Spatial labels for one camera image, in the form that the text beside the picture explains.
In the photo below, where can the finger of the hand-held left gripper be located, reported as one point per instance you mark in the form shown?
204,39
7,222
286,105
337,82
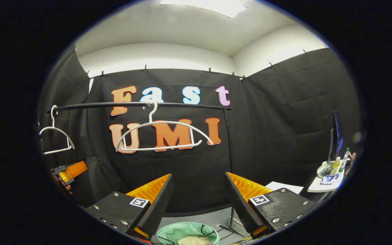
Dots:
75,170

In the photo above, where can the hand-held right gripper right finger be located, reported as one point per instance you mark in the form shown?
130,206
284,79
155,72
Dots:
243,204

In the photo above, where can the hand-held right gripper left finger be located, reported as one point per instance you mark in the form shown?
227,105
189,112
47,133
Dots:
155,207

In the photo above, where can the green laundry hamper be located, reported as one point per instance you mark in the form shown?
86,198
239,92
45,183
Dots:
175,231

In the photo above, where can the cream button jacket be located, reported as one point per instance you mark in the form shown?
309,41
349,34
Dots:
194,241

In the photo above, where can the white plastic hanger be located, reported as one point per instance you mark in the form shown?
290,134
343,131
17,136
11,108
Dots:
58,150
155,149

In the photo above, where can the white paper sheet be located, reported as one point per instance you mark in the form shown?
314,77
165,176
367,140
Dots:
286,188

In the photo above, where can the small white table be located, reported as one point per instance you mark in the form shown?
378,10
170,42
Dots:
318,187

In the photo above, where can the glass bowl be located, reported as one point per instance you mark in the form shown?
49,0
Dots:
324,170

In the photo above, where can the blue printed card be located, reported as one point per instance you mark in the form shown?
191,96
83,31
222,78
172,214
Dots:
328,179

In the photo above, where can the black backdrop cloth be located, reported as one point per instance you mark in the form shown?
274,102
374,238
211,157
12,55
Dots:
284,119

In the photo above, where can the yellow liquid bottle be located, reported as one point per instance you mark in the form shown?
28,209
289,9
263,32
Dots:
336,168

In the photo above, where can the clear green-capped bottle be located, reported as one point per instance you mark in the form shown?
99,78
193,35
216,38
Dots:
345,160

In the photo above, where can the black monitor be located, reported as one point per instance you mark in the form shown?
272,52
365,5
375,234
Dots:
338,136

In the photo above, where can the row of black clips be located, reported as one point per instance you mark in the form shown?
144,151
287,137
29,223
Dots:
145,68

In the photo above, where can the ceiling light panel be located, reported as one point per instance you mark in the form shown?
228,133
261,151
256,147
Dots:
209,6

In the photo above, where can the black clothes rail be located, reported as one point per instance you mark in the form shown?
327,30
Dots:
97,105

